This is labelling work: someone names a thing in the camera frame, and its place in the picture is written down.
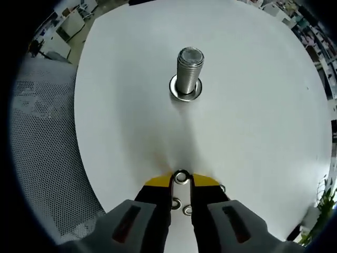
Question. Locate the thick threaded stud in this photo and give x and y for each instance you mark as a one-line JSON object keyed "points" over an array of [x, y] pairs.
{"points": [[188, 73]]}

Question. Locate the small metal washer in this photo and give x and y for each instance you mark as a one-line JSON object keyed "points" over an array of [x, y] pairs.
{"points": [[223, 187], [184, 210], [180, 205], [186, 177]]}

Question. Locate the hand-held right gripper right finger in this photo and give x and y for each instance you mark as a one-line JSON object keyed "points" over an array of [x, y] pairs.
{"points": [[210, 210]]}

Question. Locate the white mesh chair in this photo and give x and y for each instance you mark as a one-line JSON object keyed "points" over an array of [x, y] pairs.
{"points": [[47, 145]]}

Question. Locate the white low cabinet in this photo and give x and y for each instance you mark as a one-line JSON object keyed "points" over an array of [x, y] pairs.
{"points": [[69, 26]]}

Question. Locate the green potted plant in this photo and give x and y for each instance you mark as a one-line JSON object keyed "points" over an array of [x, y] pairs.
{"points": [[325, 200]]}

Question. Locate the storage shelf with white bins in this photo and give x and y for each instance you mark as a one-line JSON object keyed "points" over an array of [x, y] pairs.
{"points": [[321, 39]]}

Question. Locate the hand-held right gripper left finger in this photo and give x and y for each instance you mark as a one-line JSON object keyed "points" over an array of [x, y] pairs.
{"points": [[147, 210]]}

